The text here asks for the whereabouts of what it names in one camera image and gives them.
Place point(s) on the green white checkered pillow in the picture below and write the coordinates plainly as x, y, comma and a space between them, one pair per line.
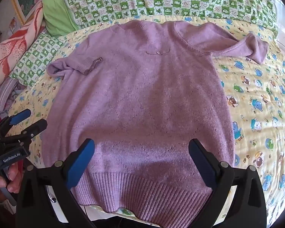
35, 60

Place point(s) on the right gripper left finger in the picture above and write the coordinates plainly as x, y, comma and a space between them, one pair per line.
34, 208

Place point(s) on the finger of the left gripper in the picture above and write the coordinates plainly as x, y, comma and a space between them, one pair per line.
30, 132
13, 120

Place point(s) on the red white floral blanket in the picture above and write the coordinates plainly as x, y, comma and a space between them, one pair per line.
13, 47

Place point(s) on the yellow bear print bedsheet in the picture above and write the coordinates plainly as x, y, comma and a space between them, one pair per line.
255, 95

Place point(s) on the green white checkered quilt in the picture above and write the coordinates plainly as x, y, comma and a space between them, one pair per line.
65, 16

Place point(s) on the person left hand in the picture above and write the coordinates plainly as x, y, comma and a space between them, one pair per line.
14, 175

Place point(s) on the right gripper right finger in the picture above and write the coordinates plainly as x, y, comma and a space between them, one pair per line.
248, 208

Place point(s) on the purple striped bedding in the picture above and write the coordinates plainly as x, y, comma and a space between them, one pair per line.
9, 90

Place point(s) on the purple knitted sweater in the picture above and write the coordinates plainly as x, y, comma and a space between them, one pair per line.
141, 91

